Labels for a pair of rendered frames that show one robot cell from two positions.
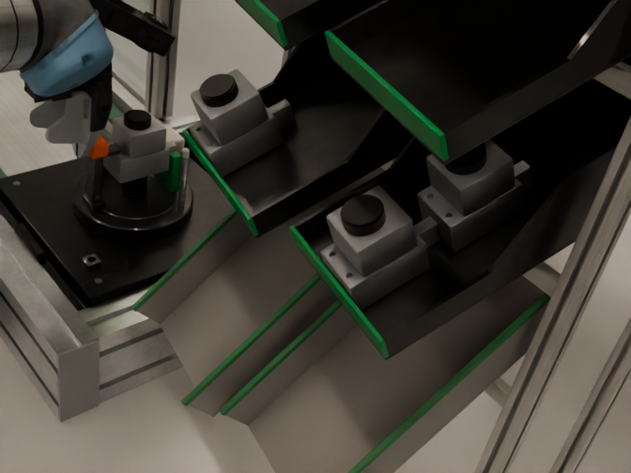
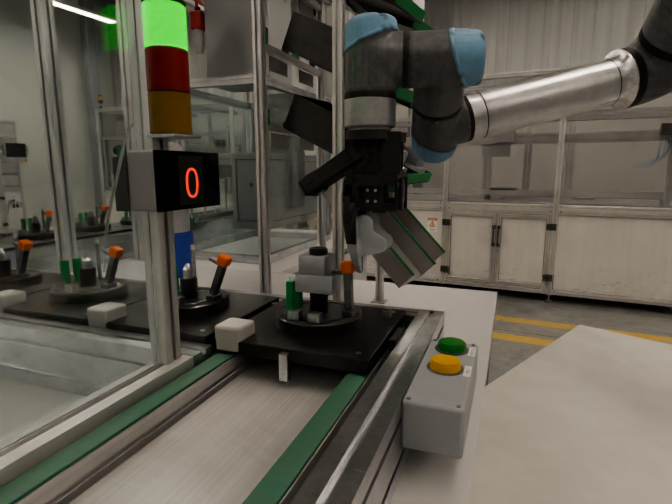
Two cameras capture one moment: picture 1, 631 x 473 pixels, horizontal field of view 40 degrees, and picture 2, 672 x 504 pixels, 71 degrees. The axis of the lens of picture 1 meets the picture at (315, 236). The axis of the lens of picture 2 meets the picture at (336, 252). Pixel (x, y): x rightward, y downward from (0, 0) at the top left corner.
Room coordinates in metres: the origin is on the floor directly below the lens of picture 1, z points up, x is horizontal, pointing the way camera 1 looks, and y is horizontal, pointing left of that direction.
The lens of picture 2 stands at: (1.09, 0.91, 1.22)
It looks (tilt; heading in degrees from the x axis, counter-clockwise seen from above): 10 degrees down; 247
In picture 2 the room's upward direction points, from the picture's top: straight up
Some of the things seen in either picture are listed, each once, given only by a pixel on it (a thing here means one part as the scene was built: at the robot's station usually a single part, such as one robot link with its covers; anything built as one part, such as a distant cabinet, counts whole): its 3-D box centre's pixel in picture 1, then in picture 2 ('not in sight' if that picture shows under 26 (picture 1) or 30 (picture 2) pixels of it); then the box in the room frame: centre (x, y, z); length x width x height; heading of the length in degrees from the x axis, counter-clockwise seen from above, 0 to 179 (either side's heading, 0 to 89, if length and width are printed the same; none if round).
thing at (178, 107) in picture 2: not in sight; (170, 114); (1.04, 0.28, 1.28); 0.05 x 0.05 x 0.05
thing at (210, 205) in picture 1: (133, 212); (319, 328); (0.82, 0.22, 0.96); 0.24 x 0.24 x 0.02; 46
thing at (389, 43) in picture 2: not in sight; (372, 59); (0.76, 0.28, 1.37); 0.09 x 0.08 x 0.11; 149
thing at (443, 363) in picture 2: not in sight; (445, 366); (0.73, 0.43, 0.96); 0.04 x 0.04 x 0.02
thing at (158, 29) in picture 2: not in sight; (165, 28); (1.04, 0.28, 1.38); 0.05 x 0.05 x 0.05
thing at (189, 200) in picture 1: (133, 199); (319, 317); (0.82, 0.22, 0.98); 0.14 x 0.14 x 0.02
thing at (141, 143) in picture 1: (144, 140); (312, 268); (0.83, 0.21, 1.06); 0.08 x 0.04 x 0.07; 136
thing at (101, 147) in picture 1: (101, 167); (343, 285); (0.79, 0.25, 1.04); 0.04 x 0.02 x 0.08; 136
